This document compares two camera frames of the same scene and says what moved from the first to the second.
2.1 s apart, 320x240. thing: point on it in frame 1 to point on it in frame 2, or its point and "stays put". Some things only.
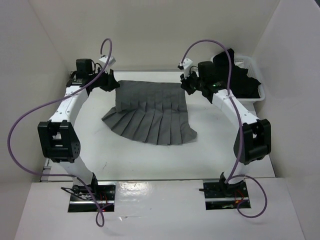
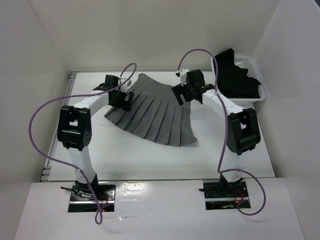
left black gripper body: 104,81 to 119,102
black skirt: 242,86 stays put
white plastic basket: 248,64 stays put
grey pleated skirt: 154,112 stays put
